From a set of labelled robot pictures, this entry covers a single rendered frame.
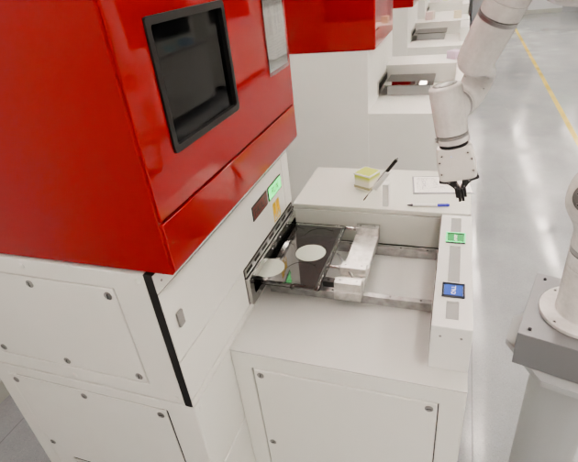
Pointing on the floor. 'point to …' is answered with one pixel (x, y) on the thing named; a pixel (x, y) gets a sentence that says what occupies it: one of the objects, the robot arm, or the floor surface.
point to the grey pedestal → (549, 414)
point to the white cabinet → (344, 414)
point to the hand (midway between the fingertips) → (461, 192)
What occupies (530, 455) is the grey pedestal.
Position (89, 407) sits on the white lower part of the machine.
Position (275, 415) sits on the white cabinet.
